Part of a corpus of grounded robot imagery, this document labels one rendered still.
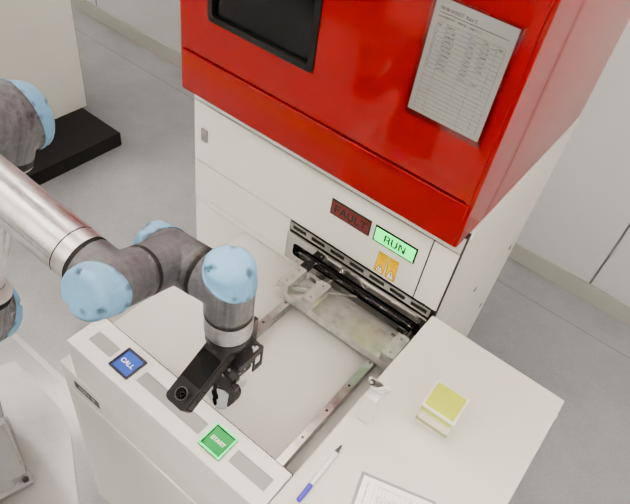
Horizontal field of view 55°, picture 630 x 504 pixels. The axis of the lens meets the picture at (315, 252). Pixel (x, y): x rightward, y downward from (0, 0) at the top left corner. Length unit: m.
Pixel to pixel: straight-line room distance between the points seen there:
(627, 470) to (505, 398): 1.37
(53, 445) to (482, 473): 0.88
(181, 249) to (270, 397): 0.66
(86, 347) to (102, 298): 0.61
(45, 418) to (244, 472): 0.48
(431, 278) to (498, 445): 0.39
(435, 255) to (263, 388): 0.51
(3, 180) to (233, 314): 0.35
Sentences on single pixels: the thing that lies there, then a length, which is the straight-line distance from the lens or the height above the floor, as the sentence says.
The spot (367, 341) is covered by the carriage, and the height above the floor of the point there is 0.88.
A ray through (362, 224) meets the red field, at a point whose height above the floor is 1.10.
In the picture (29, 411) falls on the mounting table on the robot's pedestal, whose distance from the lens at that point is 1.49.
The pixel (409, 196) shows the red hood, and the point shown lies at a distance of 1.28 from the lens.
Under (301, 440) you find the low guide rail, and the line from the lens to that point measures 1.38.
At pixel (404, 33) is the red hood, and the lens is 1.15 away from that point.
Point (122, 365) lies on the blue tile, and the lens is 1.34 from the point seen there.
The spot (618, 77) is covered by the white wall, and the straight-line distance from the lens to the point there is 2.70.
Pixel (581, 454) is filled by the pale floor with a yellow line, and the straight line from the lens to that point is 2.68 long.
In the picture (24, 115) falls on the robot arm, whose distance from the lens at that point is 1.09.
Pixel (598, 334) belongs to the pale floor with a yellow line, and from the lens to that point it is 3.11.
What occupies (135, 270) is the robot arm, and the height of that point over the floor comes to 1.47.
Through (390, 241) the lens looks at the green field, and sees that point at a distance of 1.44.
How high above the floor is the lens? 2.07
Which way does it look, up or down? 45 degrees down
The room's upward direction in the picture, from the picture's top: 11 degrees clockwise
